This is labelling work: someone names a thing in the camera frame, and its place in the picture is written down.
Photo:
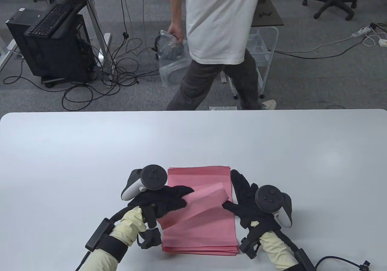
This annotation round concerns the black computer tower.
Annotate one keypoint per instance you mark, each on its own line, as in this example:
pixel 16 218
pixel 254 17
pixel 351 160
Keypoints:
pixel 57 56

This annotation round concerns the person's right hand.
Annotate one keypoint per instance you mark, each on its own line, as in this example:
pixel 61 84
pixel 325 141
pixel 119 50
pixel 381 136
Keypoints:
pixel 246 204

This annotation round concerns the metal desk leg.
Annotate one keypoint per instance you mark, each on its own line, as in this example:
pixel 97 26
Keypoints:
pixel 93 20

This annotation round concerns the dark brown board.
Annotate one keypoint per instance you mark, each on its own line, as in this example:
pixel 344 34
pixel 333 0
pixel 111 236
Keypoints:
pixel 269 14

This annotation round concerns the black glove sensor module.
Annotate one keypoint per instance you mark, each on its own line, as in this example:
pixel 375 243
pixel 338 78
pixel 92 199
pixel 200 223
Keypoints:
pixel 151 237
pixel 249 248

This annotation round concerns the clear plastic bag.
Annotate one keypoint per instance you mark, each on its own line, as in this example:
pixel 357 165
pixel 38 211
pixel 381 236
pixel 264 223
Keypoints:
pixel 222 108

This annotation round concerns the person's left hand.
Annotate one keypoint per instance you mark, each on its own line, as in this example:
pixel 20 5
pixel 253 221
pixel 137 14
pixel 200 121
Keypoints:
pixel 163 201

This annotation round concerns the white power strip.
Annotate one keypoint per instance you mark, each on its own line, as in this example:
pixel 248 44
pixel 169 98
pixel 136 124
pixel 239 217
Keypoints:
pixel 361 32

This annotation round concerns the person's left forearm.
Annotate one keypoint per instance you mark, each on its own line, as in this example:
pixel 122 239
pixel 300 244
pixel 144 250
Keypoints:
pixel 127 225

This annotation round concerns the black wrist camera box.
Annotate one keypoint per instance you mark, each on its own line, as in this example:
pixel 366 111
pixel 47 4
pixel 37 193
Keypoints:
pixel 305 260
pixel 98 234

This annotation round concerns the white power adapter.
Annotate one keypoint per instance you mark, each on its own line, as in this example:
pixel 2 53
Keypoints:
pixel 382 42

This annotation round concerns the black keyboard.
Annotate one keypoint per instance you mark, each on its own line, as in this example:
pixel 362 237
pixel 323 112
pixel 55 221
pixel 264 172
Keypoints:
pixel 45 23

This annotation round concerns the grey plastic bag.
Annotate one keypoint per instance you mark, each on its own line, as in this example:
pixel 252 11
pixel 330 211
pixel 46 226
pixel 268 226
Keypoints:
pixel 172 48

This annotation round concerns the black white hand controller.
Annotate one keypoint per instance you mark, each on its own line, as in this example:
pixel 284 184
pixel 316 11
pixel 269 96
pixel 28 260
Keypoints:
pixel 154 177
pixel 269 197

